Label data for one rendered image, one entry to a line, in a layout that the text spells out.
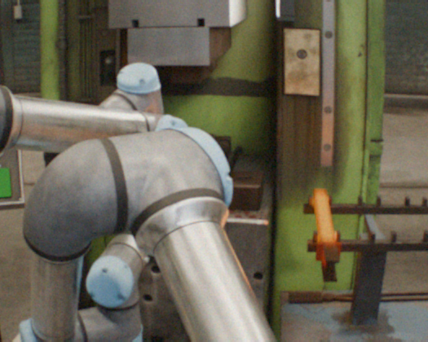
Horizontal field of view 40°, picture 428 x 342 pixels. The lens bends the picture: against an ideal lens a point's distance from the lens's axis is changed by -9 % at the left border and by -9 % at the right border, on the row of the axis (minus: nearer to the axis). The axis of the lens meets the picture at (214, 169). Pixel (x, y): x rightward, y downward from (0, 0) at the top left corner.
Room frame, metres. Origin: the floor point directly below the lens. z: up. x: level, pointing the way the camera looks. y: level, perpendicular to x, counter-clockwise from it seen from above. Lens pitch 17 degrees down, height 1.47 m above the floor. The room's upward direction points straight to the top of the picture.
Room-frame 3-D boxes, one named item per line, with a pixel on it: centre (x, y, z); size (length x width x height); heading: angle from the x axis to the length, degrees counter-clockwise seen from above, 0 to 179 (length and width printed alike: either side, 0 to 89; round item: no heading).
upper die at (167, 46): (1.68, 0.08, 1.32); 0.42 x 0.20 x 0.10; 172
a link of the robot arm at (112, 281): (0.92, 0.17, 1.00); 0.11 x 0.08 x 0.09; 172
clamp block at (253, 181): (1.50, -0.08, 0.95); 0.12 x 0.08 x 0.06; 172
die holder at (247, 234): (1.68, 0.02, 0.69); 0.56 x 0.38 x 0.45; 172
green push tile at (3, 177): (1.38, 0.54, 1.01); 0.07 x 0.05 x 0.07; 107
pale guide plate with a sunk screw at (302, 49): (1.55, -0.22, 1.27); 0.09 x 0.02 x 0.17; 82
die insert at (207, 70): (1.71, 0.05, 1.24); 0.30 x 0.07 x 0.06; 172
